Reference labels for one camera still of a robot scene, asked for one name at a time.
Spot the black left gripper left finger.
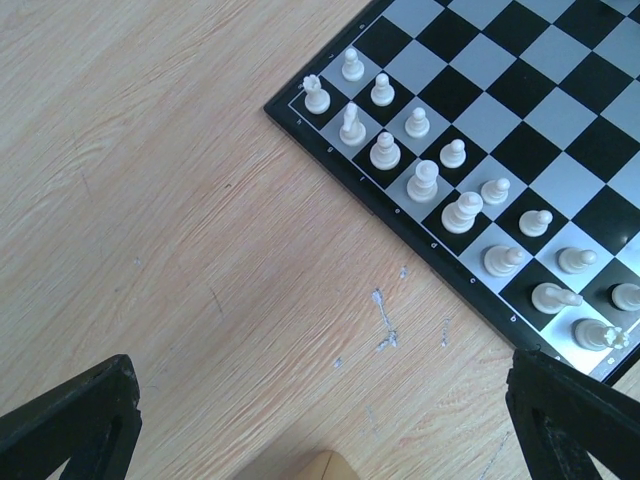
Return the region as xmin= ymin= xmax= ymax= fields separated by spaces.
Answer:
xmin=1 ymin=354 xmax=142 ymax=479

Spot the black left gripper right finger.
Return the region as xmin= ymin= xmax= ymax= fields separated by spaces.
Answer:
xmin=505 ymin=349 xmax=639 ymax=479

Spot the white knight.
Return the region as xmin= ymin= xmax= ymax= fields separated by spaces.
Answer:
xmin=339 ymin=102 xmax=366 ymax=147
xmin=531 ymin=282 xmax=583 ymax=315

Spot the white pawn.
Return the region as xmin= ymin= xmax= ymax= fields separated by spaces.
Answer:
xmin=404 ymin=107 xmax=430 ymax=139
xmin=557 ymin=247 xmax=598 ymax=275
xmin=480 ymin=178 xmax=511 ymax=205
xmin=439 ymin=139 xmax=466 ymax=169
xmin=370 ymin=73 xmax=395 ymax=107
xmin=341 ymin=47 xmax=365 ymax=82
xmin=518 ymin=210 xmax=553 ymax=238
xmin=610 ymin=283 xmax=640 ymax=312

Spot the white bishop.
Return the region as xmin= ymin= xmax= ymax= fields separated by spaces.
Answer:
xmin=483 ymin=245 xmax=526 ymax=278
xmin=369 ymin=132 xmax=401 ymax=171

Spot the white king on board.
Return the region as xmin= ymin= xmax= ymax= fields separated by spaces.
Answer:
xmin=441 ymin=192 xmax=484 ymax=234

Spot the white queen on board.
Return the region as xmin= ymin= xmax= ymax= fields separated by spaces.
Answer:
xmin=406 ymin=160 xmax=439 ymax=203

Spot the black white chess board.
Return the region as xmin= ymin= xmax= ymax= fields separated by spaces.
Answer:
xmin=265 ymin=1 xmax=639 ymax=384

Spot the white bishop on board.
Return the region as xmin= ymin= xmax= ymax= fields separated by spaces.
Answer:
xmin=369 ymin=132 xmax=401 ymax=171

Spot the white knight on board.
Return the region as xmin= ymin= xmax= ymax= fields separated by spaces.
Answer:
xmin=339 ymin=102 xmax=366 ymax=147

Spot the white rook on board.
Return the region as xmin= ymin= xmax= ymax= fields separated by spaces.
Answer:
xmin=303 ymin=74 xmax=331 ymax=115

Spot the white rook lower corner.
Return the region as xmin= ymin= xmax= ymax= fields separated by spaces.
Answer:
xmin=573 ymin=318 xmax=630 ymax=351

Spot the tan object bottom edge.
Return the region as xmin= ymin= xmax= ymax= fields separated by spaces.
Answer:
xmin=234 ymin=449 xmax=361 ymax=480

